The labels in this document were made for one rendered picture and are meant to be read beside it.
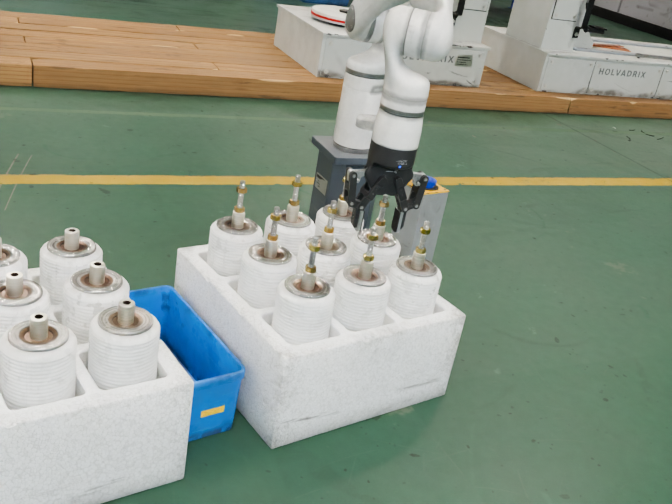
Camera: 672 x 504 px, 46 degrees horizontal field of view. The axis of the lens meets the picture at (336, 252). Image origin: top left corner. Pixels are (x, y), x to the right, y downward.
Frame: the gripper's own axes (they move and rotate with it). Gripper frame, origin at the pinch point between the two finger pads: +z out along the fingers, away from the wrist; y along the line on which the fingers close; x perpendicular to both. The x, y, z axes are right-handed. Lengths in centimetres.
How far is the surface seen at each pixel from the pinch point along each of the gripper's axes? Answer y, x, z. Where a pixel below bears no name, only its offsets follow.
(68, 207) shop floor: -46, 81, 36
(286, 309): -15.4, -6.5, 12.6
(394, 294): 6.7, 1.1, 14.4
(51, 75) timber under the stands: -51, 184, 32
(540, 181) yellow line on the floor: 112, 115, 36
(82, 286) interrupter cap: -46.3, -3.9, 10.0
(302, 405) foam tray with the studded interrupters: -11.8, -12.1, 27.4
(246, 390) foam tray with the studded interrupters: -19.3, -4.6, 29.7
